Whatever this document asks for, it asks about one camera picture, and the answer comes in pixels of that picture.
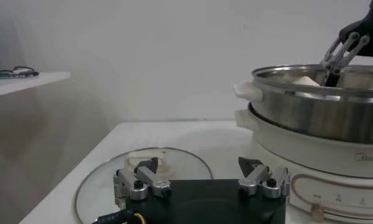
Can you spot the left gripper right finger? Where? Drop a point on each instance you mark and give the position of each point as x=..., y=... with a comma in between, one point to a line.
x=253, y=179

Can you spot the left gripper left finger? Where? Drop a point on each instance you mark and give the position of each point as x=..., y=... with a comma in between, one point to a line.
x=137, y=185

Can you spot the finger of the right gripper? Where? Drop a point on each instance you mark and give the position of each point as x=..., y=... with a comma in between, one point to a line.
x=339, y=58

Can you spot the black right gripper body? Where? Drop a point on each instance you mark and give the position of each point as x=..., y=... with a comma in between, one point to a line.
x=372, y=27

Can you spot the white steamed baozi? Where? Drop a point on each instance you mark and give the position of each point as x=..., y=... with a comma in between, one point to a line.
x=305, y=81

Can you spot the perforated stainless steel steamer basket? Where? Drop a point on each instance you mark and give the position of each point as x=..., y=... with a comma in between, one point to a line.
x=320, y=118

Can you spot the cream electric cooking pot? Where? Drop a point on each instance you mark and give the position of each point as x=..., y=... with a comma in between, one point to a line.
x=311, y=155

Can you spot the white side table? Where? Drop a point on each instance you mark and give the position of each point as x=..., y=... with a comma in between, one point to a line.
x=28, y=82

